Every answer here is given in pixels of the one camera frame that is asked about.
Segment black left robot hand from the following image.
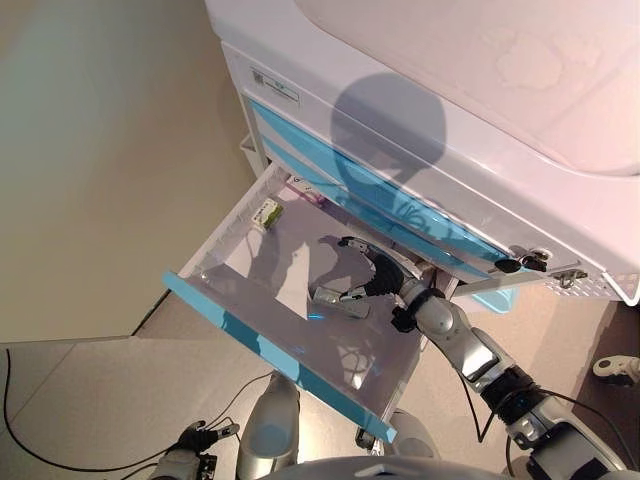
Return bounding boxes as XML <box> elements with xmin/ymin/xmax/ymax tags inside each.
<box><xmin>177</xmin><ymin>419</ymin><xmax>241</xmax><ymax>454</ymax></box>

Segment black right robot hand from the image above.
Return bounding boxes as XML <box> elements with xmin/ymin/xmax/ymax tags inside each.
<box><xmin>337</xmin><ymin>235</ymin><xmax>415</xmax><ymax>305</ymax></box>

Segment blue white cart drawer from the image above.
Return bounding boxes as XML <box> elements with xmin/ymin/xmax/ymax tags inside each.
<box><xmin>247</xmin><ymin>94</ymin><xmax>521</xmax><ymax>274</ymax></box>
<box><xmin>162</xmin><ymin>162</ymin><xmax>451</xmax><ymax>445</ymax></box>
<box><xmin>262</xmin><ymin>137</ymin><xmax>494</xmax><ymax>282</ymax></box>

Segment purple white medicine box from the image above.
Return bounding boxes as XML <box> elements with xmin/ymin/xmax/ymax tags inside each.
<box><xmin>285</xmin><ymin>174</ymin><xmax>332</xmax><ymax>212</ymax></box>

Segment green white medicine box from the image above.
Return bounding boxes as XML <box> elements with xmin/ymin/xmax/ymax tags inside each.
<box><xmin>251</xmin><ymin>198</ymin><xmax>286</xmax><ymax>231</ymax></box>

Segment silver left robot leg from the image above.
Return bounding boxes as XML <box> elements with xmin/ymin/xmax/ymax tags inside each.
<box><xmin>237</xmin><ymin>372</ymin><xmax>302</xmax><ymax>480</ymax></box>

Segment silver robot leg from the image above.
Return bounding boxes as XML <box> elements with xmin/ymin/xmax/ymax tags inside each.
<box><xmin>387</xmin><ymin>409</ymin><xmax>442</xmax><ymax>462</ymax></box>
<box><xmin>237</xmin><ymin>372</ymin><xmax>302</xmax><ymax>480</ymax></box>

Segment light blue waste bin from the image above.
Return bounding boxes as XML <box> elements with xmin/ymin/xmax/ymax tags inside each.
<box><xmin>469</xmin><ymin>287</ymin><xmax>519</xmax><ymax>317</ymax></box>

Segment black cart keys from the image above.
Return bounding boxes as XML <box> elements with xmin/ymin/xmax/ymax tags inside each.
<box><xmin>492</xmin><ymin>247</ymin><xmax>551</xmax><ymax>274</ymax></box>

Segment silver right robot leg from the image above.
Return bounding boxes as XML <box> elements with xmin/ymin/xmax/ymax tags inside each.
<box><xmin>387</xmin><ymin>409</ymin><xmax>442</xmax><ymax>462</ymax></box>

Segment metal cart latch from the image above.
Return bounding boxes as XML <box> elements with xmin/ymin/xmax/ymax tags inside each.
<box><xmin>549</xmin><ymin>268</ymin><xmax>589</xmax><ymax>291</ymax></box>

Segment grey robot torso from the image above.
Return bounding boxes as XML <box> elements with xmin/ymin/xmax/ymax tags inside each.
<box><xmin>294</xmin><ymin>454</ymin><xmax>511</xmax><ymax>480</ymax></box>

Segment white medical cart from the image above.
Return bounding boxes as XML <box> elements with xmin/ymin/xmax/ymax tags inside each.
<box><xmin>204</xmin><ymin>0</ymin><xmax>640</xmax><ymax>307</ymax></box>

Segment white perforated side basket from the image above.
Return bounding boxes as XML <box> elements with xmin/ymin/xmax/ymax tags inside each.
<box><xmin>542</xmin><ymin>272</ymin><xmax>640</xmax><ymax>307</ymax></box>

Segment thin black cable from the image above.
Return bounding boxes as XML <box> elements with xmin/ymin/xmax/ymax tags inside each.
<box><xmin>457</xmin><ymin>372</ymin><xmax>629</xmax><ymax>476</ymax></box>
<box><xmin>2</xmin><ymin>347</ymin><xmax>274</xmax><ymax>474</ymax></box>

